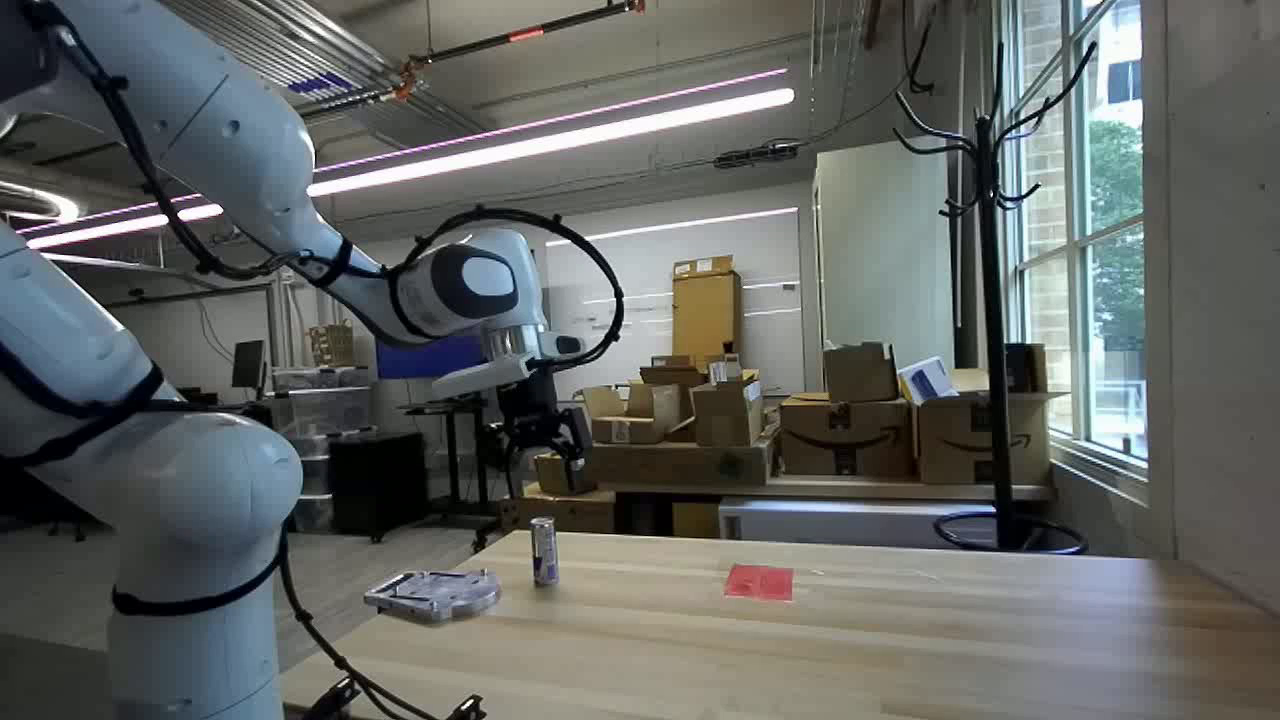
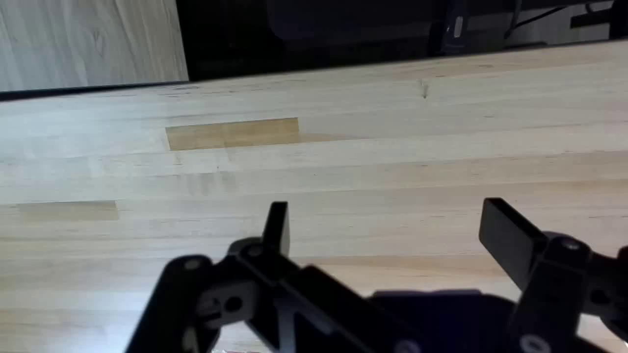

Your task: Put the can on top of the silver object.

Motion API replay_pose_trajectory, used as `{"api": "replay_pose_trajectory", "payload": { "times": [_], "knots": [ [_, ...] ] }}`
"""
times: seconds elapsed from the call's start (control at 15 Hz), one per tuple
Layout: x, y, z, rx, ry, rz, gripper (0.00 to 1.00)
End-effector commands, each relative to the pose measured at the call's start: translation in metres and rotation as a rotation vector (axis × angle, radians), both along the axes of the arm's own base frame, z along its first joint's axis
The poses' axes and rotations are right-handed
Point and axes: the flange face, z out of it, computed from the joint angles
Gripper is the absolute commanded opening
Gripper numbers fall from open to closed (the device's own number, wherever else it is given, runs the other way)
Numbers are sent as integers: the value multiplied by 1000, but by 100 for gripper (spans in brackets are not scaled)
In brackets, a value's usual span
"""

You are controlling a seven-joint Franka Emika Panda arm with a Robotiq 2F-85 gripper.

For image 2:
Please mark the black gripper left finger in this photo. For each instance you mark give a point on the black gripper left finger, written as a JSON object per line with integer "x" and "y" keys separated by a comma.
{"x": 276, "y": 228}

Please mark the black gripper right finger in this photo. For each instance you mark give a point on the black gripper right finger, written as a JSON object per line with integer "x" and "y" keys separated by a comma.
{"x": 512, "y": 242}

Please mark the light wooden panel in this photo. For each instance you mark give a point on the light wooden panel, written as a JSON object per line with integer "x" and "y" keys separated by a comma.
{"x": 84, "y": 42}

